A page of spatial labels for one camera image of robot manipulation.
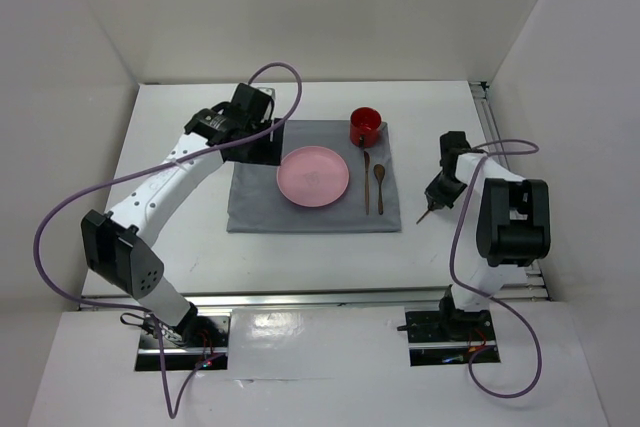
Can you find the grey cloth placemat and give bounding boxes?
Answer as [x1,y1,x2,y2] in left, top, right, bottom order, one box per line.
[227,120,402,234]

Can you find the aluminium frame rail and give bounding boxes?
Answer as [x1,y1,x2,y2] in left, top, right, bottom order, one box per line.
[469,79,545,288]
[77,285,549,312]

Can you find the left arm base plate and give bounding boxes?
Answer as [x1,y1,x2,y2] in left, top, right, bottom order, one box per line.
[118,310,232,372]

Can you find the red mug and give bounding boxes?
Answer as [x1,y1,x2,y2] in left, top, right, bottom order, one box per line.
[349,107,382,149]

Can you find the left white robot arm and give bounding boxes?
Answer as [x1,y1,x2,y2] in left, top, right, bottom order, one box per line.
[81,84,284,346]

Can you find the purple cable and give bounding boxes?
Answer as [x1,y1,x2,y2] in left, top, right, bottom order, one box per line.
[448,139,544,400]
[33,62,304,420]

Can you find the aluminium frame rail front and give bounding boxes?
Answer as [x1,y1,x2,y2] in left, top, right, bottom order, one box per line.
[77,285,549,312]

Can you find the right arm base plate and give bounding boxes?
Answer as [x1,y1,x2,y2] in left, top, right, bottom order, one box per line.
[396,310,501,367]

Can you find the copper spoon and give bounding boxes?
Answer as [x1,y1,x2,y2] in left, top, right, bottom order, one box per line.
[374,164,386,215]

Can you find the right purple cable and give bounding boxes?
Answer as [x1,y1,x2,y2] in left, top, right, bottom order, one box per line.
[448,139,544,400]

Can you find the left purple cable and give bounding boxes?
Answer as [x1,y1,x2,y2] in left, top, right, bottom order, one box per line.
[33,62,304,420]

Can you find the pink plastic plate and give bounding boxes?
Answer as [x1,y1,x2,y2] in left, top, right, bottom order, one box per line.
[276,146,350,208]

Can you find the aluminium frame rail right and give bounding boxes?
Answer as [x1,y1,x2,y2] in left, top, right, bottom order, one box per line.
[469,79,545,288]

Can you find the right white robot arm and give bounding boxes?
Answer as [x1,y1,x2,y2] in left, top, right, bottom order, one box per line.
[425,131,551,341]

